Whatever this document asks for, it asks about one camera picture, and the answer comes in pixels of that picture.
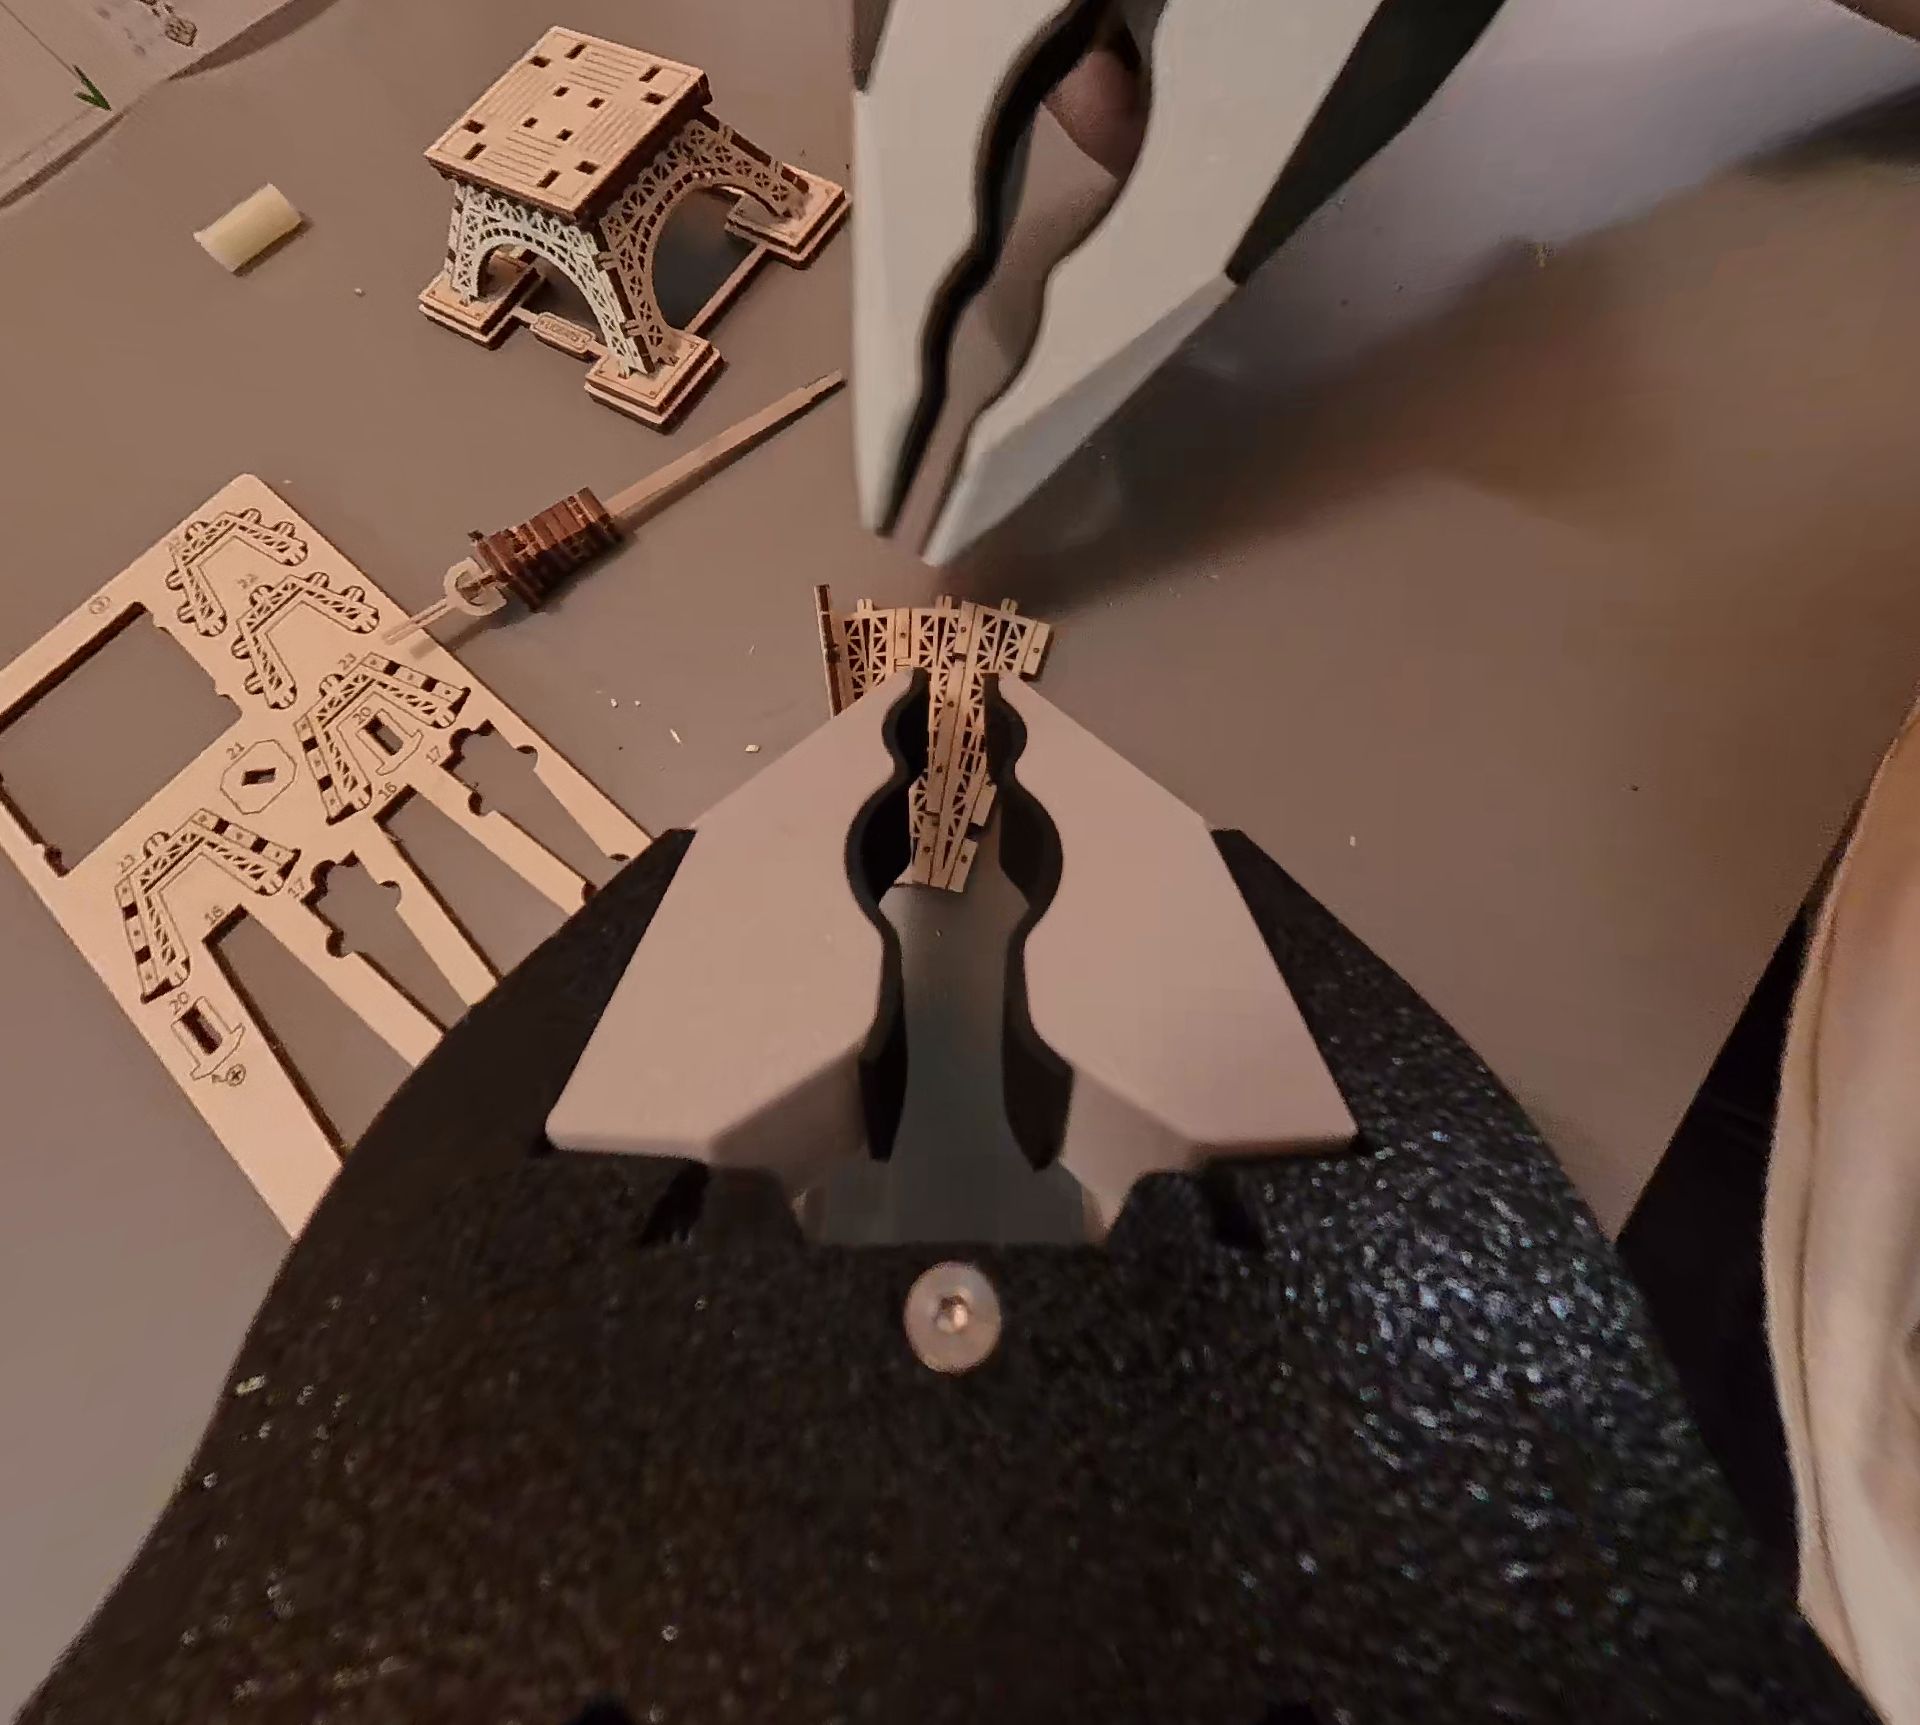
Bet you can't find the wooden punch-out parts sheet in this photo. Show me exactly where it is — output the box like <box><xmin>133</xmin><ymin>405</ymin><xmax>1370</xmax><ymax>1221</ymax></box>
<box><xmin>0</xmin><ymin>472</ymin><xmax>650</xmax><ymax>1239</ymax></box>

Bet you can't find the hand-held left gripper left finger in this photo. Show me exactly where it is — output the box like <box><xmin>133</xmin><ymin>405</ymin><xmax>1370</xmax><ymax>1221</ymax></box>
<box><xmin>541</xmin><ymin>673</ymin><xmax>923</xmax><ymax>1239</ymax></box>

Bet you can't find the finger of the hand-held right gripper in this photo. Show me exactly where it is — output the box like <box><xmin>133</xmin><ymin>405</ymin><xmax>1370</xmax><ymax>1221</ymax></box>
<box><xmin>847</xmin><ymin>0</ymin><xmax>1124</xmax><ymax>538</ymax></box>
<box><xmin>918</xmin><ymin>0</ymin><xmax>1417</xmax><ymax>569</ymax></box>

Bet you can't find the grey desk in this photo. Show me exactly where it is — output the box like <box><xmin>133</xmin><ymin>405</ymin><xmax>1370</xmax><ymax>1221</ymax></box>
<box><xmin>0</xmin><ymin>0</ymin><xmax>1920</xmax><ymax>1725</ymax></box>

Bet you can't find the paper instruction sheet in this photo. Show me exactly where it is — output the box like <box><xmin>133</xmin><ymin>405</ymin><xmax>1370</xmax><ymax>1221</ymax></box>
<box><xmin>0</xmin><ymin>0</ymin><xmax>452</xmax><ymax>205</ymax></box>

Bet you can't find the narrow wooden lattice panel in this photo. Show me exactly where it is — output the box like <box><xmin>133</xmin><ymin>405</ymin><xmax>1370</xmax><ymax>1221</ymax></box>
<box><xmin>896</xmin><ymin>601</ymin><xmax>1003</xmax><ymax>897</ymax></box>

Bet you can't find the wooden lattice tower section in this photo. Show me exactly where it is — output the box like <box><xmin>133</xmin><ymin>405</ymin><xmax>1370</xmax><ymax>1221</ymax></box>
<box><xmin>814</xmin><ymin>582</ymin><xmax>1055</xmax><ymax>723</ymax></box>

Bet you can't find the small cream wax block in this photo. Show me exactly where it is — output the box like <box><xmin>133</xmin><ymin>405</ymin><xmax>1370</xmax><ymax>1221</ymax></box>
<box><xmin>192</xmin><ymin>185</ymin><xmax>306</xmax><ymax>272</ymax></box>

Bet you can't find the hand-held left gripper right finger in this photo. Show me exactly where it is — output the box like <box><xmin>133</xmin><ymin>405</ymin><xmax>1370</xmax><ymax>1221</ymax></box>
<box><xmin>989</xmin><ymin>674</ymin><xmax>1361</xmax><ymax>1239</ymax></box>

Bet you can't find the wooden tower base model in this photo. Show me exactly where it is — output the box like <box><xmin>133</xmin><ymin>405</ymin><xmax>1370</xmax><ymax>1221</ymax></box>
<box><xmin>415</xmin><ymin>25</ymin><xmax>849</xmax><ymax>432</ymax></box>

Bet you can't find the cream printed shirt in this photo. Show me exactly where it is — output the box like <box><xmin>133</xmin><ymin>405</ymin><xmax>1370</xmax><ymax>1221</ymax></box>
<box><xmin>1762</xmin><ymin>705</ymin><xmax>1920</xmax><ymax>1725</ymax></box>

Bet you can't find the wooden tower spire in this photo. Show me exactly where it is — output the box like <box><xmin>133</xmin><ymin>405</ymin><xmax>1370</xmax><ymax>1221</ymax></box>
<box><xmin>381</xmin><ymin>372</ymin><xmax>845</xmax><ymax>646</ymax></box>

